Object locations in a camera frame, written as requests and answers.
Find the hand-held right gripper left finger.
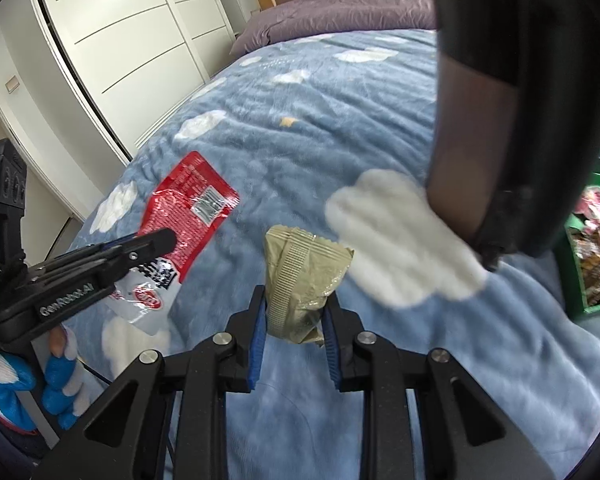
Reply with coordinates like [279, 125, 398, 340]
[30, 285, 268, 480]

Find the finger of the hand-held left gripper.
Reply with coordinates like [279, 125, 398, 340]
[94, 227, 179, 287]
[55, 239, 143, 263]

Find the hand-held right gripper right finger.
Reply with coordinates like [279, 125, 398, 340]
[322, 295, 558, 480]

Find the red and white snack packet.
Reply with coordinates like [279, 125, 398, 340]
[111, 150, 241, 337]

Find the small olive snack packet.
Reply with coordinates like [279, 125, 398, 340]
[264, 224, 356, 348]

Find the green storage box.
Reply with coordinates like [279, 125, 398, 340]
[562, 157, 600, 317]

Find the person's left hand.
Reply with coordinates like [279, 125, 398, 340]
[0, 327, 93, 433]

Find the blue cloud printed blanket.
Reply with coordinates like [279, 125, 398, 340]
[65, 29, 600, 480]

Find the white wardrobe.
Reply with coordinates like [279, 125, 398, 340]
[0, 0, 238, 221]

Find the purple pillow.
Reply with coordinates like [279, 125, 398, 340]
[229, 0, 438, 58]

